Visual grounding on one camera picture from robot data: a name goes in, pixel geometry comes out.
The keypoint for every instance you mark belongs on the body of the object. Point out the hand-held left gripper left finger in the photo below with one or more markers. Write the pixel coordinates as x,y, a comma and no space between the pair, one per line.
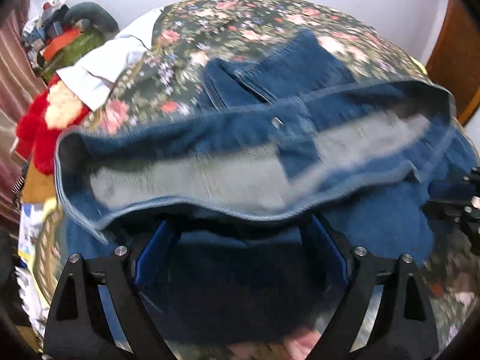
153,247

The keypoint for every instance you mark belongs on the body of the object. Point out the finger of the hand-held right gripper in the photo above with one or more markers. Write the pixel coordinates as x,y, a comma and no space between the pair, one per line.
448,188
450,208

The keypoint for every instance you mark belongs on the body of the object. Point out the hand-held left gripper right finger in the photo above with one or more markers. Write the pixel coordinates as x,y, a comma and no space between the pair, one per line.
330,247

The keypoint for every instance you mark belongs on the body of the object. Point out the blue denim jeans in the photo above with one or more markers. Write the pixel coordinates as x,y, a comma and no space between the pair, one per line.
240,135

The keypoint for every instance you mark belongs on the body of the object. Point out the pile of printed papers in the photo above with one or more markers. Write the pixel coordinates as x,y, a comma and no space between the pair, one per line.
28,232

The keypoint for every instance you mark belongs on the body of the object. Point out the brown wooden box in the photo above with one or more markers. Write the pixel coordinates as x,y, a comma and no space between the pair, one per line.
37,187

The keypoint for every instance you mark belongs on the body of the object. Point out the red plush toy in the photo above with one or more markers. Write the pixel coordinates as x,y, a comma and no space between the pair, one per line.
33,127

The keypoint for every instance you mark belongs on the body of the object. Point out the light blue shirt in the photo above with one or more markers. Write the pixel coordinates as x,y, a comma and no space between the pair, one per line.
108,63

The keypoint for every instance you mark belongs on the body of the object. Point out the striped pink curtain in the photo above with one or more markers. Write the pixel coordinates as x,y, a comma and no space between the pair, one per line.
15,82

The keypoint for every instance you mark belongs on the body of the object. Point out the orange box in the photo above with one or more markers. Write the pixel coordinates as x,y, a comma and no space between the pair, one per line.
60,43

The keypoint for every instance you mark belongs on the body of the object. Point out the dark floral bedspread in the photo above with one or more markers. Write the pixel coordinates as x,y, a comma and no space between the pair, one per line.
225,18

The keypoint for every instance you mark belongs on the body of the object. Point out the grey pillow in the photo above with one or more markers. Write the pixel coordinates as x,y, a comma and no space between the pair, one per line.
93,13

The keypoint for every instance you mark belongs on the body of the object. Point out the pile of assorted clutter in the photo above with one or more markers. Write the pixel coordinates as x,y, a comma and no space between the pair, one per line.
37,33

